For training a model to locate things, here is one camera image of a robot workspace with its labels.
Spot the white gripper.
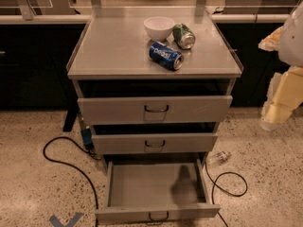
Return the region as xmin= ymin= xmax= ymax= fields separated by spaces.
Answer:
xmin=258 ymin=3 xmax=303 ymax=131

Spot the blue pepsi can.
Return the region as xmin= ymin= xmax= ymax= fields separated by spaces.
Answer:
xmin=149 ymin=42 xmax=184 ymax=71

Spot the green soda can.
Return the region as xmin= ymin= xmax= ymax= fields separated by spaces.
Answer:
xmin=172 ymin=24 xmax=196 ymax=49

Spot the grey metal drawer cabinet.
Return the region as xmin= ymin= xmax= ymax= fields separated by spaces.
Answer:
xmin=65 ymin=6 xmax=244 ymax=227

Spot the top drawer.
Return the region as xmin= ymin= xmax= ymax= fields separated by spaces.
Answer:
xmin=78 ymin=96 xmax=232 ymax=125

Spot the drawer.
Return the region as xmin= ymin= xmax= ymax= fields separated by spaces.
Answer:
xmin=96 ymin=157 xmax=220 ymax=224
xmin=78 ymin=96 xmax=232 ymax=125
xmin=92 ymin=133 xmax=218 ymax=154

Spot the middle drawer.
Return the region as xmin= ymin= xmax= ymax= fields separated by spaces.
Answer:
xmin=92 ymin=133 xmax=218 ymax=154

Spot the bottom drawer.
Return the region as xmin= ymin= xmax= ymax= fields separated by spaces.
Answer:
xmin=96 ymin=157 xmax=220 ymax=224

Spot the clear plastic bottle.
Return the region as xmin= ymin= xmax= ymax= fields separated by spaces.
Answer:
xmin=206 ymin=151 xmax=231 ymax=167

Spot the white bowl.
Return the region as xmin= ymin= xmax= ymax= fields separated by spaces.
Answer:
xmin=144 ymin=16 xmax=175 ymax=42

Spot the blue power adapter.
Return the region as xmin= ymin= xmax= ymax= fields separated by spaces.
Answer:
xmin=80 ymin=129 xmax=94 ymax=150

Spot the blue tape cross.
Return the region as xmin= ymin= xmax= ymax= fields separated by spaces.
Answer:
xmin=48 ymin=212 xmax=84 ymax=227

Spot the black cable left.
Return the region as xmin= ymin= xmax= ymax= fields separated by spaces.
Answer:
xmin=42 ymin=136 xmax=100 ymax=227

